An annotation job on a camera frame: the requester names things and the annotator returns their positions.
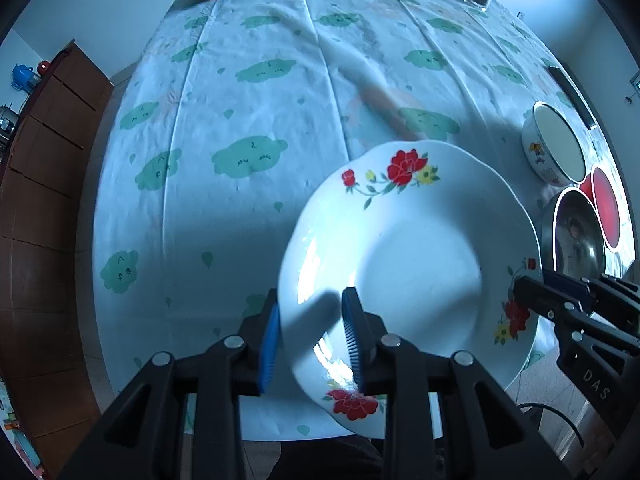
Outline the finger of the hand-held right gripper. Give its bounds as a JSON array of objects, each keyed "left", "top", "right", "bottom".
[
  {"left": 512, "top": 276, "right": 640, "bottom": 357},
  {"left": 544, "top": 269, "right": 640, "bottom": 332}
]

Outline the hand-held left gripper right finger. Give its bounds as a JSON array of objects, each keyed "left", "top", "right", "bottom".
[{"left": 341, "top": 287, "right": 573, "bottom": 480}]

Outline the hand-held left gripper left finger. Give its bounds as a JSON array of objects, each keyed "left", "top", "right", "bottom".
[{"left": 57, "top": 288, "right": 282, "bottom": 480}]

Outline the stainless steel bowl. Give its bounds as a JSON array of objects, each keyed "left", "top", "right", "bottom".
[{"left": 537, "top": 187, "right": 606, "bottom": 281}]

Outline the red bowl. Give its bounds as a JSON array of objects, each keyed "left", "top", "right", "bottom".
[{"left": 580, "top": 167, "right": 621, "bottom": 253}]

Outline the red flower white plate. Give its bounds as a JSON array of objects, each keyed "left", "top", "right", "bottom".
[{"left": 277, "top": 141, "right": 544, "bottom": 438}]

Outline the white enamel bowl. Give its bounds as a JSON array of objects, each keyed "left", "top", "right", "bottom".
[{"left": 522, "top": 101, "right": 586, "bottom": 186}]

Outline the black remote control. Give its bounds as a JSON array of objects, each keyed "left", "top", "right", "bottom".
[{"left": 547, "top": 65, "right": 597, "bottom": 129}]

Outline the green cloud print tablecloth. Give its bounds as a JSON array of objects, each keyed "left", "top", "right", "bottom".
[{"left": 92, "top": 0, "right": 621, "bottom": 436}]

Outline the brown wooden cabinet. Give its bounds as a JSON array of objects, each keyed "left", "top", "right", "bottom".
[{"left": 0, "top": 39, "right": 115, "bottom": 441}]

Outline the blue plastic jug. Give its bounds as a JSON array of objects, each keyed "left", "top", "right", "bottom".
[{"left": 12, "top": 63, "right": 40, "bottom": 92}]

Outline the black cable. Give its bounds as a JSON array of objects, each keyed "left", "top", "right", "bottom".
[{"left": 517, "top": 401, "right": 587, "bottom": 456}]

